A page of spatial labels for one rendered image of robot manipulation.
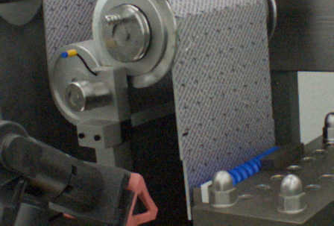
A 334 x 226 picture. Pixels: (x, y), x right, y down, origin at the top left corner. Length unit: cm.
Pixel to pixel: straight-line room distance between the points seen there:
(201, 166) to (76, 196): 27
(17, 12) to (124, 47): 26
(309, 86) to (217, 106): 287
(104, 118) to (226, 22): 22
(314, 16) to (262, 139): 22
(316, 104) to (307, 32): 269
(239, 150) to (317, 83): 279
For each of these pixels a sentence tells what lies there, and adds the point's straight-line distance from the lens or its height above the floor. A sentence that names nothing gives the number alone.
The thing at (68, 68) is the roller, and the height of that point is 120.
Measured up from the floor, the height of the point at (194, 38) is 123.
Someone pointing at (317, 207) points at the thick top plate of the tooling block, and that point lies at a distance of 87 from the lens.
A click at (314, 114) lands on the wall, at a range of 388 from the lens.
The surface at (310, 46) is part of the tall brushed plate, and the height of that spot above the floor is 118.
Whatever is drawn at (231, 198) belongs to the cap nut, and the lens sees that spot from 90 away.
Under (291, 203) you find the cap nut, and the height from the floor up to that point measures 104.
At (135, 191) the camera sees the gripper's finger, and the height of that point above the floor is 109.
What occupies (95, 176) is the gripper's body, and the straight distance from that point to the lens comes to 79.
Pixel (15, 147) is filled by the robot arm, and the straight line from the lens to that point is 67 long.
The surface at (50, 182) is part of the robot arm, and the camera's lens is 73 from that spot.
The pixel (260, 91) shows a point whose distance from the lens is 110.
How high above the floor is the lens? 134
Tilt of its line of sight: 8 degrees down
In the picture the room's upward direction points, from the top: 5 degrees counter-clockwise
